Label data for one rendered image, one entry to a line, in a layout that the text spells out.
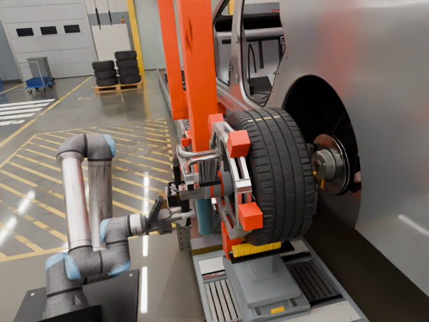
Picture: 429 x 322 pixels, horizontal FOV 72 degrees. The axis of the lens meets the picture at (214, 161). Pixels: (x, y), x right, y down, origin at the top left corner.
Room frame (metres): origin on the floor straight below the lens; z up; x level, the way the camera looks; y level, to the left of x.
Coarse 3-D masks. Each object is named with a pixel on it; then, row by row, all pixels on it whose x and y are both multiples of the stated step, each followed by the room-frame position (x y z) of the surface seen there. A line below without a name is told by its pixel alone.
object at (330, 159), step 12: (312, 144) 1.53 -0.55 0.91; (324, 144) 1.41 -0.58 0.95; (336, 144) 1.31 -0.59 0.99; (312, 156) 1.43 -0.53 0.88; (324, 156) 1.34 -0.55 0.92; (336, 156) 1.30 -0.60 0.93; (348, 156) 1.26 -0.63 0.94; (324, 168) 1.32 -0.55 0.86; (336, 168) 1.29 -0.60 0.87; (348, 168) 1.24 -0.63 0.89; (324, 180) 1.38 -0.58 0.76; (336, 180) 1.28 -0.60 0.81; (348, 180) 1.23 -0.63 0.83; (336, 192) 1.27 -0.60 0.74
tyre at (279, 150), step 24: (240, 120) 1.24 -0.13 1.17; (264, 120) 1.22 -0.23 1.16; (288, 120) 1.21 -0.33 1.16; (264, 144) 1.10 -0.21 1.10; (288, 144) 1.10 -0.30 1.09; (264, 168) 1.03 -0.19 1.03; (288, 168) 1.04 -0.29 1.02; (312, 168) 1.06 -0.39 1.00; (264, 192) 0.99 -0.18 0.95; (288, 192) 1.00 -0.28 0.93; (312, 192) 1.01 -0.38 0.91; (264, 216) 0.97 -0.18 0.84; (288, 216) 0.99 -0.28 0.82; (312, 216) 1.02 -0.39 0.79; (264, 240) 1.02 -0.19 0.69
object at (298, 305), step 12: (228, 264) 1.46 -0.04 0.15; (228, 276) 1.38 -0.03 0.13; (240, 300) 1.18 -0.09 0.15; (288, 300) 1.14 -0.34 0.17; (300, 300) 1.15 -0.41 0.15; (240, 312) 1.13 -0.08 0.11; (252, 312) 1.08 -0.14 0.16; (264, 312) 1.09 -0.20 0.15; (276, 312) 1.07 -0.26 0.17; (288, 312) 1.08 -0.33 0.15; (300, 312) 1.09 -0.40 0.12
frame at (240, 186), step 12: (216, 132) 1.33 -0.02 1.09; (228, 132) 1.28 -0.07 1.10; (216, 144) 1.50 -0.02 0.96; (228, 156) 1.13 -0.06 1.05; (240, 168) 1.10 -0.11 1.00; (240, 180) 1.03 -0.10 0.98; (240, 192) 1.01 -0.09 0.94; (228, 204) 1.40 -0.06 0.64; (228, 228) 1.21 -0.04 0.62; (240, 228) 1.01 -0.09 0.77
